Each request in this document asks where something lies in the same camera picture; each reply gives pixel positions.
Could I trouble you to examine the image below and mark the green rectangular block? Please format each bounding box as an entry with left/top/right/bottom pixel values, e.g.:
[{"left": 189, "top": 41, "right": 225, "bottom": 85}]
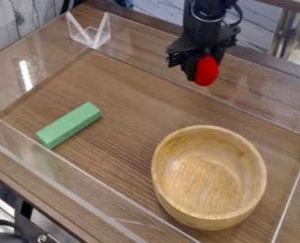
[{"left": 37, "top": 102, "right": 102, "bottom": 149}]

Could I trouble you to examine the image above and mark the black table leg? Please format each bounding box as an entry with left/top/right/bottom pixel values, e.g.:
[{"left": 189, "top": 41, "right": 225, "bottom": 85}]
[{"left": 14, "top": 200, "right": 61, "bottom": 243}]

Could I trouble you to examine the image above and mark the clear acrylic tray wall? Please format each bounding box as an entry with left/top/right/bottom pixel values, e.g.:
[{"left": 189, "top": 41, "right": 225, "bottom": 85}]
[{"left": 0, "top": 120, "right": 200, "bottom": 243}]

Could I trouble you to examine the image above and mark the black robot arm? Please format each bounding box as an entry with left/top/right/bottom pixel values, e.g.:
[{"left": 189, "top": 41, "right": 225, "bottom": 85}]
[{"left": 166, "top": 0, "right": 242, "bottom": 86}]

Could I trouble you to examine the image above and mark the clear acrylic corner bracket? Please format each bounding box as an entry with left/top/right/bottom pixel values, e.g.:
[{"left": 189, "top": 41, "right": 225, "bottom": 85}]
[{"left": 65, "top": 12, "right": 111, "bottom": 49}]

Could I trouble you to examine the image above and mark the black cable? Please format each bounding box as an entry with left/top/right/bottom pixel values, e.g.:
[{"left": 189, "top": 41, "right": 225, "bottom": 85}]
[{"left": 0, "top": 217, "right": 21, "bottom": 235}]

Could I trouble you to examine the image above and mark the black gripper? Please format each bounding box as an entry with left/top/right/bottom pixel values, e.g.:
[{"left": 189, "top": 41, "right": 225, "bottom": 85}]
[{"left": 166, "top": 26, "right": 241, "bottom": 82}]

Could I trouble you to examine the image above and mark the wooden bowl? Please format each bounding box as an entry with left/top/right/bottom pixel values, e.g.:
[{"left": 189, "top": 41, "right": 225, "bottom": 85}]
[{"left": 152, "top": 125, "right": 268, "bottom": 231}]

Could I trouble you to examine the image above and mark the red plush strawberry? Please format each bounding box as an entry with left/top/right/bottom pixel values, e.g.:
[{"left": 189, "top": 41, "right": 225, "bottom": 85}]
[{"left": 196, "top": 55, "right": 218, "bottom": 86}]

